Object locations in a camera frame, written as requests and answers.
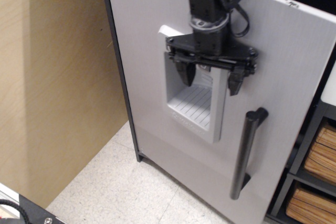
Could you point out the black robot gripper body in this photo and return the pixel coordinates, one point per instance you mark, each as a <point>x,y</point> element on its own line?
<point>219,50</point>

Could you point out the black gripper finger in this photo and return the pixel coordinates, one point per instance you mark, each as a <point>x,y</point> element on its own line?
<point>186,72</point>
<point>235,81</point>

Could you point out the white toy fridge door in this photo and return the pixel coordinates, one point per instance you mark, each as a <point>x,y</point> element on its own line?
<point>294,42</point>

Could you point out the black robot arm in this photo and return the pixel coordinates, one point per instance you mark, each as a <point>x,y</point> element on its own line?
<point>210,16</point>

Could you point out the grey ice dispenser housing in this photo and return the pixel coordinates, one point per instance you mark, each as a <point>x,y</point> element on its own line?
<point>200,107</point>

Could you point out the white counter top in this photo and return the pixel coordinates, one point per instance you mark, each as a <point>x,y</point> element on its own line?
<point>329,92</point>

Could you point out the upper woven storage basket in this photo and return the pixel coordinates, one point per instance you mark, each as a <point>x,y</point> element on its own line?
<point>320,160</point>

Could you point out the woven storage basket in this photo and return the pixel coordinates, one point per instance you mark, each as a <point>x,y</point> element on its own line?
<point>320,160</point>
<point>309,205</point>

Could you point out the lower woven storage basket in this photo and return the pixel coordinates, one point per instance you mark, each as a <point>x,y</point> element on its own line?
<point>309,205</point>

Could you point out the black cylindrical door handle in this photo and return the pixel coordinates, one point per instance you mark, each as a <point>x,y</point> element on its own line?
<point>253,120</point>

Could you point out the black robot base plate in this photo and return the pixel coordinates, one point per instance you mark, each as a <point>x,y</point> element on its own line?
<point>22,210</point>

